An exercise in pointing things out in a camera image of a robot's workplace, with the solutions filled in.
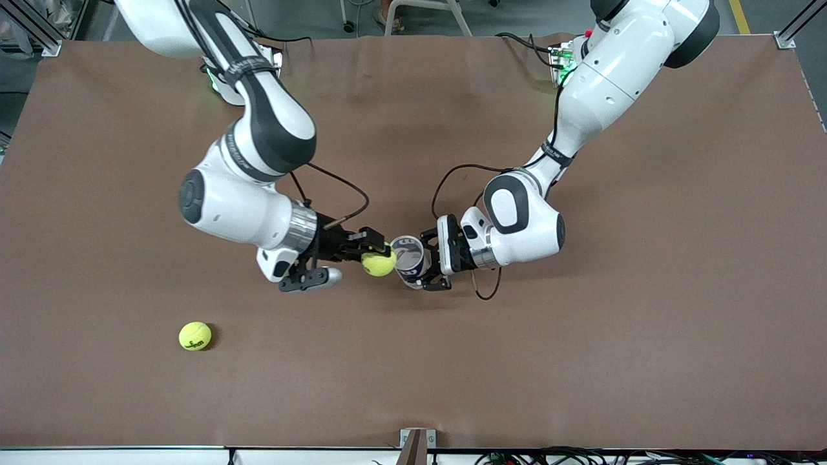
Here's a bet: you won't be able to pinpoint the yellow tennis ball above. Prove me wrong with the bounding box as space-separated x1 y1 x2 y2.
361 247 397 278
178 321 213 352

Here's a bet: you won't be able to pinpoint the white blue tennis ball can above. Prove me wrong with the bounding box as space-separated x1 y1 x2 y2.
390 235 432 290

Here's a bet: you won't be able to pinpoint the brown table cover sheet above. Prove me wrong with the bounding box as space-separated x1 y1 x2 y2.
0 32 827 451

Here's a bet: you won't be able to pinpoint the white stand legs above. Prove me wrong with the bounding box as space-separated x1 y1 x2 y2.
384 0 474 37

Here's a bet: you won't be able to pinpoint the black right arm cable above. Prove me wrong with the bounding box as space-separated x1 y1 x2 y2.
181 0 371 231

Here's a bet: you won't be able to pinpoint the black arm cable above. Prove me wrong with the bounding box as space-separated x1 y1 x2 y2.
181 0 371 231
431 81 571 302

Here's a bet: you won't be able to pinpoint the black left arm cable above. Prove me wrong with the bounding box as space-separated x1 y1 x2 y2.
431 81 571 302

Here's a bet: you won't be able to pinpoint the metal bracket with brown post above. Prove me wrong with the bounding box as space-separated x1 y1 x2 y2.
399 428 437 465

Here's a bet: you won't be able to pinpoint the black right base cable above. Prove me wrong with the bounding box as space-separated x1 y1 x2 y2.
249 26 312 47

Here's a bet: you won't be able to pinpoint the black base cable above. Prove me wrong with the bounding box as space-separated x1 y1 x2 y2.
495 31 563 68
249 26 312 47

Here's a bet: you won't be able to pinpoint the black left base cable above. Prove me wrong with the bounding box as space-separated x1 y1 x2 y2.
495 31 563 68

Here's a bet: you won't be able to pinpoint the bundle of cables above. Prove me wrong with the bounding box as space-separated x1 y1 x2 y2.
475 447 827 465

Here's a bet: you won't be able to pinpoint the white table edge rail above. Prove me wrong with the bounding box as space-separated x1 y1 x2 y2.
0 446 827 465

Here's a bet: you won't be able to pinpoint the aluminium frame post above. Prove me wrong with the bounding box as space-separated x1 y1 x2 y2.
773 0 827 50
0 0 63 57

